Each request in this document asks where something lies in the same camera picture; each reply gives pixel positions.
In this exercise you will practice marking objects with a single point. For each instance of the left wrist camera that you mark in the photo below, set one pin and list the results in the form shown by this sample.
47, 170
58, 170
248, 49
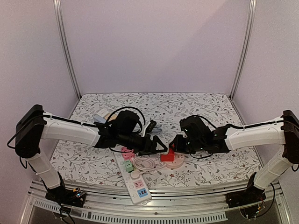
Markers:
148, 127

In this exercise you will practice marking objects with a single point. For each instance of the aluminium front rail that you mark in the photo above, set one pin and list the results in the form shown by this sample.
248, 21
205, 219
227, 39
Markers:
189, 205

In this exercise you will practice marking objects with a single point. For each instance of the red cube socket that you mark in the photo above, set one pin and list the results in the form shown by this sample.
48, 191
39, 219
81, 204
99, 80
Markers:
169, 157

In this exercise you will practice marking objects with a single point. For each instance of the left aluminium frame post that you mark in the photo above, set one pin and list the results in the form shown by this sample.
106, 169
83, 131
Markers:
65, 47

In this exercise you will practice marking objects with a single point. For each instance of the right aluminium frame post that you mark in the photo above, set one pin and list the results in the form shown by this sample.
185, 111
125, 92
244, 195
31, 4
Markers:
245, 46

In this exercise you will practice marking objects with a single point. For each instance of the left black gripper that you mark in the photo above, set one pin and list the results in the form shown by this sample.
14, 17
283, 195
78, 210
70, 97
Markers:
148, 149

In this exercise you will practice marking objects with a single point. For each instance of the pink flat plug adapter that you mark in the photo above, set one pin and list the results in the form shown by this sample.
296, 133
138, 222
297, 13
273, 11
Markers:
127, 154

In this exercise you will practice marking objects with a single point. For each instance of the white cube adapter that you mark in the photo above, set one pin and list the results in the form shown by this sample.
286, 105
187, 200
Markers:
102, 113

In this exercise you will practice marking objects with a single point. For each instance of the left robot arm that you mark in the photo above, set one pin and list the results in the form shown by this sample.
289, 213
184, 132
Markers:
128, 129

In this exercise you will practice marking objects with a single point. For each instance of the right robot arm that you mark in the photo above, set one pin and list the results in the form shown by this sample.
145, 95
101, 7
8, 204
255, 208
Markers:
282, 131

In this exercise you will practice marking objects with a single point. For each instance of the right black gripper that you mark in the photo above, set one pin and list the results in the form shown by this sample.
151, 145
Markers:
178, 145

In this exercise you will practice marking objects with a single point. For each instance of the beige cube adapter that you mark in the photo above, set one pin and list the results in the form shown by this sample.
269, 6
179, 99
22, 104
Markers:
110, 116

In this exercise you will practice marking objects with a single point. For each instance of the aluminium frame post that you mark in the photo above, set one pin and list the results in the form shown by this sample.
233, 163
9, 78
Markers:
65, 47
245, 46

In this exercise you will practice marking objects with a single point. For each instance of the round pink socket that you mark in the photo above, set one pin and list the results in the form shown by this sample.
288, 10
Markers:
177, 162

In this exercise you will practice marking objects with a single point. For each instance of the green cube adapter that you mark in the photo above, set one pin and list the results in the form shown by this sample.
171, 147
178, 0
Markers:
128, 166

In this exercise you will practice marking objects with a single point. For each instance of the blue power strip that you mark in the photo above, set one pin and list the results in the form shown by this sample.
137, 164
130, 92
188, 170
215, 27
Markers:
99, 119

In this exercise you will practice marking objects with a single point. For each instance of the white long power strip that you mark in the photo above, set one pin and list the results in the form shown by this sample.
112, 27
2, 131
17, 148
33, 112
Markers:
134, 183

